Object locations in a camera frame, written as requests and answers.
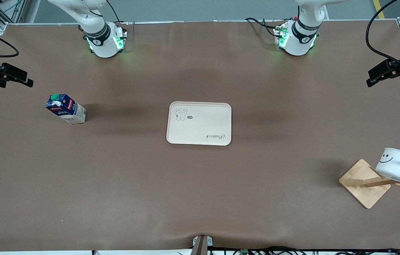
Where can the blue milk carton green cap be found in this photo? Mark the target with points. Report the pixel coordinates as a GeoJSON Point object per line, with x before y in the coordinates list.
{"type": "Point", "coordinates": [68, 110]}

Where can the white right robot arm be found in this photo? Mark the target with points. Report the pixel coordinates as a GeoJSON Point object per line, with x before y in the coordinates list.
{"type": "Point", "coordinates": [102, 47]}

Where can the beige tray with bear print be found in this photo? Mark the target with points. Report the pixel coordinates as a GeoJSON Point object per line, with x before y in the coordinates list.
{"type": "Point", "coordinates": [200, 124]}

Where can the wooden mug stand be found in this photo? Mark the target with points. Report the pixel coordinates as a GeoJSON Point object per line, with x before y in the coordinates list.
{"type": "Point", "coordinates": [361, 182]}

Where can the brown table cover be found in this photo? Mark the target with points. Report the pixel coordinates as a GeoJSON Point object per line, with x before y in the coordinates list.
{"type": "Point", "coordinates": [200, 194]}

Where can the metal table clamp bracket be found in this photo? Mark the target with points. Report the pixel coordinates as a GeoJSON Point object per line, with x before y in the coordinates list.
{"type": "Point", "coordinates": [202, 244]}

